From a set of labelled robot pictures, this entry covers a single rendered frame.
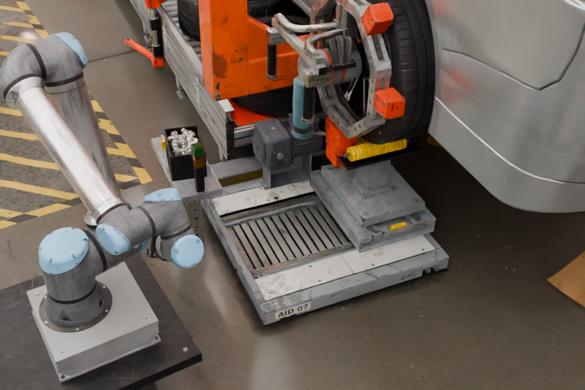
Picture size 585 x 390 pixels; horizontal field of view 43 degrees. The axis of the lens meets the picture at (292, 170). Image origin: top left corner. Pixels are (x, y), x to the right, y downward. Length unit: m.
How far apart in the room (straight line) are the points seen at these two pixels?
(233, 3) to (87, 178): 1.27
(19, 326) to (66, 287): 0.34
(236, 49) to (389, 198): 0.90
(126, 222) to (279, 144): 1.37
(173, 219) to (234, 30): 1.27
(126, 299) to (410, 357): 1.07
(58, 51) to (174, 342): 0.99
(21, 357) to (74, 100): 0.85
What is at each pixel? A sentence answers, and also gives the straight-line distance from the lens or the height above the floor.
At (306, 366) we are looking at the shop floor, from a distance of 2.79.
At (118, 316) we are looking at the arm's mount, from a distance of 2.45.
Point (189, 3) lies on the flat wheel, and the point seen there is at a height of 0.49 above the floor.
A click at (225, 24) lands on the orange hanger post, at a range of 3.04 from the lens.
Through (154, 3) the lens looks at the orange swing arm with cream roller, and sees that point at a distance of 4.27.
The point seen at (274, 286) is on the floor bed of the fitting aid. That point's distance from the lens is 2.94.
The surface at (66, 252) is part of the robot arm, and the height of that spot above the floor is 0.67.
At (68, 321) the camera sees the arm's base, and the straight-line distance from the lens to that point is 2.43.
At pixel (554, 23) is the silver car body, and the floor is 1.37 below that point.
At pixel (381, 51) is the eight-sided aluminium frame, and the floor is 1.00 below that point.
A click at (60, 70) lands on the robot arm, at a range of 2.19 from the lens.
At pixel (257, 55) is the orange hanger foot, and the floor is 0.70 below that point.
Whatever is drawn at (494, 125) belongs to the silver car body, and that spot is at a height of 0.98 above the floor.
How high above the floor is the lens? 2.18
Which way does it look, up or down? 37 degrees down
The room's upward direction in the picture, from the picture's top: 1 degrees clockwise
